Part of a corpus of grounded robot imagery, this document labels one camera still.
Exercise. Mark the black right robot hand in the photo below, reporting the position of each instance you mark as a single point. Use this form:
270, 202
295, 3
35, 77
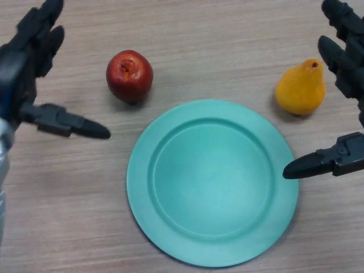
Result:
351, 68

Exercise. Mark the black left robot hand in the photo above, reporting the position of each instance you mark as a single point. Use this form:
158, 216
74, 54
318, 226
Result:
20, 65

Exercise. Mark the red apple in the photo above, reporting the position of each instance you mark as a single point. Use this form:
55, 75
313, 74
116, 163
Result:
129, 76

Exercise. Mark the green round plate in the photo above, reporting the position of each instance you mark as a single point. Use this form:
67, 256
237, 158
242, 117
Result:
211, 185

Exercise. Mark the yellow pear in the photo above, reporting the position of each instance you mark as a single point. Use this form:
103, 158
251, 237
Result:
300, 89

